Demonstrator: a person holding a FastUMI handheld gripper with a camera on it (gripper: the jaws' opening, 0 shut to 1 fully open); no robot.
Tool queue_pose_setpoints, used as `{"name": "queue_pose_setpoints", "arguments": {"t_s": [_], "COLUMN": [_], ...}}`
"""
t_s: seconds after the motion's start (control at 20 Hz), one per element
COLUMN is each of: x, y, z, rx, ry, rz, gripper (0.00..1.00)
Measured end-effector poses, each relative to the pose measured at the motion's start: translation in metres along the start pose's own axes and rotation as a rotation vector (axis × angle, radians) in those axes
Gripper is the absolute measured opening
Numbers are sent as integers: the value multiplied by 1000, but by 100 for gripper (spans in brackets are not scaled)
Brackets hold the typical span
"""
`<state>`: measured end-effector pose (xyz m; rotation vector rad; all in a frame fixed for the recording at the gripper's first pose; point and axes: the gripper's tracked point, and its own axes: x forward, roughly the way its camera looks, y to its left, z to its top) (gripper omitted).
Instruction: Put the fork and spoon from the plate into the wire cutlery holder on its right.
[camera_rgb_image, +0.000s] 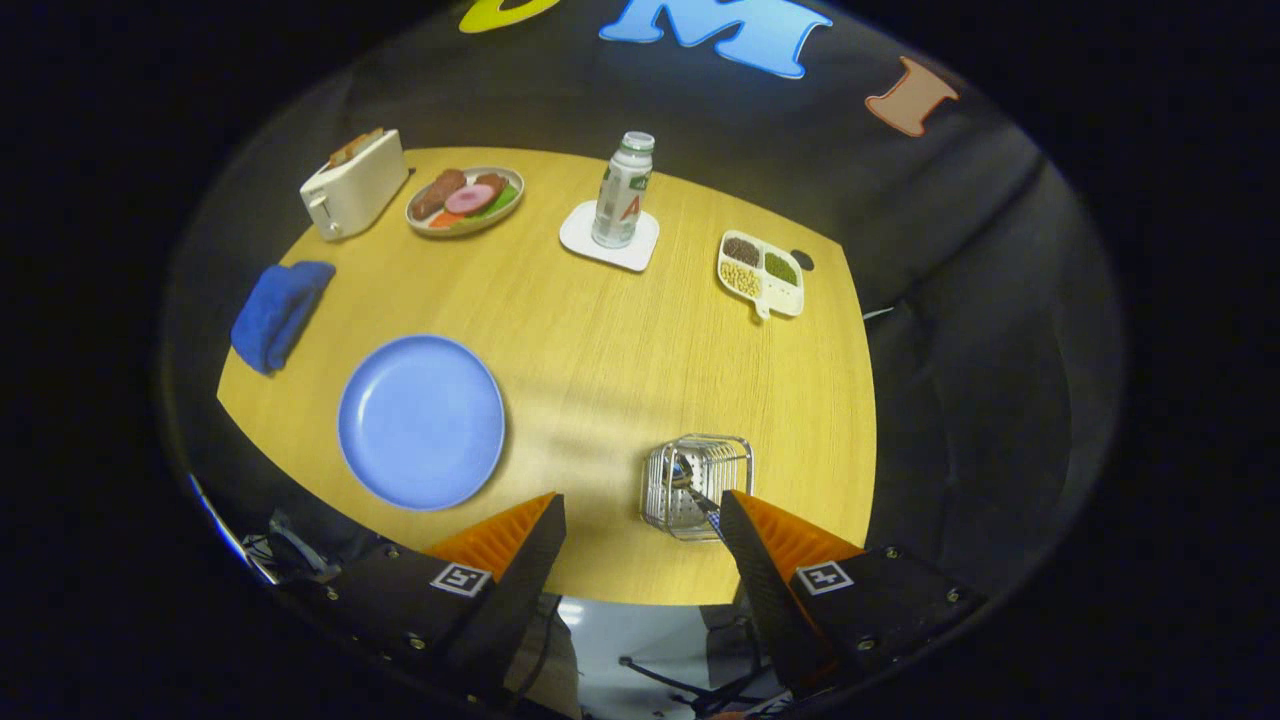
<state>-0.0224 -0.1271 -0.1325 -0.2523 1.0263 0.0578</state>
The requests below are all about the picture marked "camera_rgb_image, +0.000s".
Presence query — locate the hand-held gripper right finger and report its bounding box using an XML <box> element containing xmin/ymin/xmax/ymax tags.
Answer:
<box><xmin>718</xmin><ymin>489</ymin><xmax>986</xmax><ymax>701</ymax></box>

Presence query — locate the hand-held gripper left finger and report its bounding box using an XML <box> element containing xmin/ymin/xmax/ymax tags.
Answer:
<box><xmin>288</xmin><ymin>492</ymin><xmax>567</xmax><ymax>701</ymax></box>

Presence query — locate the spoon with checkered handle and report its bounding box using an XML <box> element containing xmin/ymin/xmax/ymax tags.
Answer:
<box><xmin>668</xmin><ymin>455</ymin><xmax>724</xmax><ymax>541</ymax></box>

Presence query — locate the black office chair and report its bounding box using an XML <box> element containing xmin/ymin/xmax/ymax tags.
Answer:
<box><xmin>618</xmin><ymin>585</ymin><xmax>791</xmax><ymax>717</ymax></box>

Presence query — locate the blue round plate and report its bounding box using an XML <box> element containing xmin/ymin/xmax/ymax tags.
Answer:
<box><xmin>337</xmin><ymin>334</ymin><xmax>507</xmax><ymax>513</ymax></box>

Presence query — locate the white divided dish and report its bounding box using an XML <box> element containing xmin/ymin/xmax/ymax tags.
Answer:
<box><xmin>716</xmin><ymin>229</ymin><xmax>807</xmax><ymax>321</ymax></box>

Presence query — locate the white square coaster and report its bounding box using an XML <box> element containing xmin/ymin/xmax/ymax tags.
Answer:
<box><xmin>559</xmin><ymin>200</ymin><xmax>661</xmax><ymax>273</ymax></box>

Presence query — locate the oval food plate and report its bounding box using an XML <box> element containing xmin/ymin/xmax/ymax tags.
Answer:
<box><xmin>405</xmin><ymin>165</ymin><xmax>526</xmax><ymax>238</ymax></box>

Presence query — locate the blue folded towel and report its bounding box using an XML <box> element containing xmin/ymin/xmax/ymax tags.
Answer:
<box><xmin>230</xmin><ymin>260</ymin><xmax>338</xmax><ymax>377</ymax></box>

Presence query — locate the green lettuce leaf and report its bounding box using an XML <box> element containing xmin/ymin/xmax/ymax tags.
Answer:
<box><xmin>470</xmin><ymin>185</ymin><xmax>522</xmax><ymax>221</ymax></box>

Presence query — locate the white drink bottle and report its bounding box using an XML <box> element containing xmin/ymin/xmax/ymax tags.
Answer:
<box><xmin>591</xmin><ymin>131</ymin><xmax>657</xmax><ymax>250</ymax></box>

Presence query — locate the large brown meat piece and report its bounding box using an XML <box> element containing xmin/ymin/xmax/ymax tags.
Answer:
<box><xmin>412</xmin><ymin>168</ymin><xmax>468</xmax><ymax>221</ymax></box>

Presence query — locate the white toaster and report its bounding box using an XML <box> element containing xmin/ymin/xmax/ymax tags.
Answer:
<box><xmin>299</xmin><ymin>128</ymin><xmax>411</xmax><ymax>243</ymax></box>

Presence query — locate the brown toast slice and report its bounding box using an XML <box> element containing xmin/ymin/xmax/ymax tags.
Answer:
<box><xmin>327</xmin><ymin>126</ymin><xmax>387</xmax><ymax>170</ymax></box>

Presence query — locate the metal wire basket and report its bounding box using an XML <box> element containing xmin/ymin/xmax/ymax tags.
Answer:
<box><xmin>640</xmin><ymin>433</ymin><xmax>755</xmax><ymax>543</ymax></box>

